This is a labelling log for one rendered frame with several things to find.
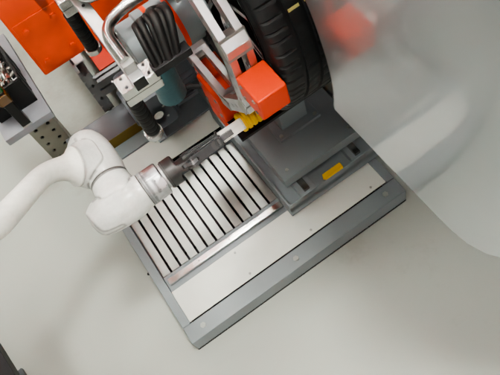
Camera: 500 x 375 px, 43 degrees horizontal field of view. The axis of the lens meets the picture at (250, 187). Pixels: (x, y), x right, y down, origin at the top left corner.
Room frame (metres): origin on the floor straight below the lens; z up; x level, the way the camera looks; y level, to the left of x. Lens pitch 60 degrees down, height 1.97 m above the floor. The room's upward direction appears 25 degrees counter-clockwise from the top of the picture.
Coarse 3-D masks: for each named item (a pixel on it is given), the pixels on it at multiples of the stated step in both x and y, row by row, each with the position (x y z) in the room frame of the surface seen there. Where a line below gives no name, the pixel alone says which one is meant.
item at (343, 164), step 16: (240, 144) 1.20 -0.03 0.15; (352, 144) 1.00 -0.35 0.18; (256, 160) 1.12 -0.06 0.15; (336, 160) 0.99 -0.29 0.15; (352, 160) 0.96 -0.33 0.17; (368, 160) 0.96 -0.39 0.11; (272, 176) 1.04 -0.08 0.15; (304, 176) 0.98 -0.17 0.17; (320, 176) 0.96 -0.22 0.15; (336, 176) 0.94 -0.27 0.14; (288, 192) 0.96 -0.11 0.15; (304, 192) 0.92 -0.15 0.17; (320, 192) 0.93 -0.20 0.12; (288, 208) 0.91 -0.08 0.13
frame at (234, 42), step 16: (192, 0) 0.97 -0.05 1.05; (224, 0) 0.95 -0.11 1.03; (208, 16) 0.94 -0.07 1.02; (224, 16) 0.94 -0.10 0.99; (208, 32) 0.94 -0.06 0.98; (224, 32) 0.92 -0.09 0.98; (240, 32) 0.90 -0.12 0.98; (192, 48) 1.24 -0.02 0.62; (208, 48) 1.22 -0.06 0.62; (224, 48) 0.89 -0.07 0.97; (240, 48) 0.89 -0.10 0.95; (192, 64) 1.21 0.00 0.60; (208, 80) 1.12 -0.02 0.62; (224, 96) 1.05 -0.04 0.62; (240, 96) 0.89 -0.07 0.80
